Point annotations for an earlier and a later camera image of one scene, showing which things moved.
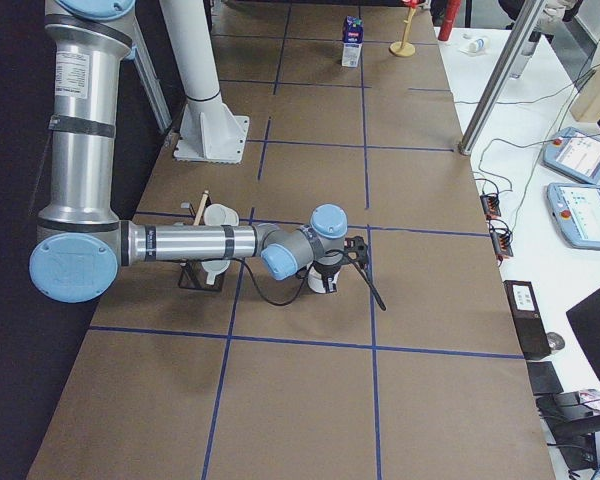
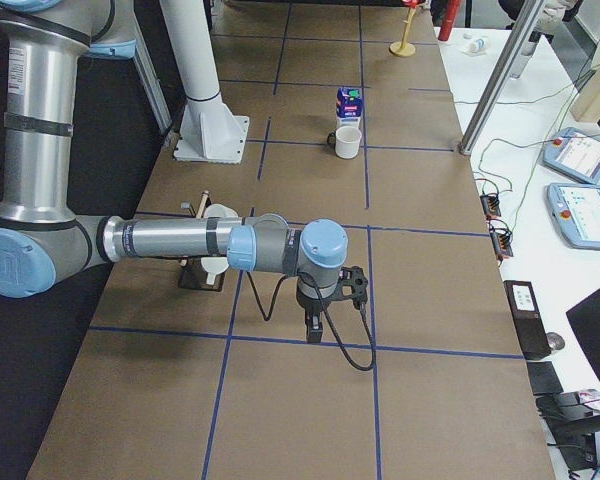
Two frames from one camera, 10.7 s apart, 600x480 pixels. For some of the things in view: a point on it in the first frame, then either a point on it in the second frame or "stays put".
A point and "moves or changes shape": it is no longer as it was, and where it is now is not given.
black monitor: (596, 325) stays put
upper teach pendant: (578, 154) stays put
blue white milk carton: (352, 35) -> (349, 106)
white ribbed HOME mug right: (214, 267) stays put
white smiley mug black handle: (315, 282) moves or changes shape
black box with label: (530, 324) stays put
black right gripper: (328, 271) -> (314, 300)
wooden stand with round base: (404, 49) stays put
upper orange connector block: (491, 206) stays put
